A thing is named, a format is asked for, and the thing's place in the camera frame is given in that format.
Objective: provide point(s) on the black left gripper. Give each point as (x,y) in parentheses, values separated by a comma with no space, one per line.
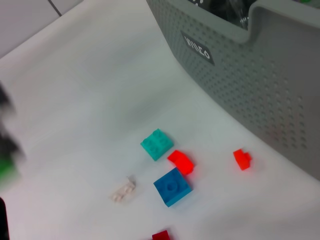
(3,97)

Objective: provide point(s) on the red sloped building brick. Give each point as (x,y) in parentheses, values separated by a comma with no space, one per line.
(182,163)

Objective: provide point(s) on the white building brick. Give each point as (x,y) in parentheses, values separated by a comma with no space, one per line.
(123,192)

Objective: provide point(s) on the grey perforated storage basket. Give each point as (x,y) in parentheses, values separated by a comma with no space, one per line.
(262,87)

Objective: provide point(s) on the teal square building brick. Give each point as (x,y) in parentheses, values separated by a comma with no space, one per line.
(157,145)

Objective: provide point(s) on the blue square building brick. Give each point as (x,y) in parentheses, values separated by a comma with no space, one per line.
(172,187)

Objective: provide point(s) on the dark red long brick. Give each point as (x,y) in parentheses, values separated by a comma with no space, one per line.
(161,236)

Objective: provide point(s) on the small red building brick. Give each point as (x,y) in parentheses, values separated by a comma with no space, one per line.
(242,160)

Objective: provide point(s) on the person dark trouser leg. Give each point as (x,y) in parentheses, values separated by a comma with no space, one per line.
(3,220)

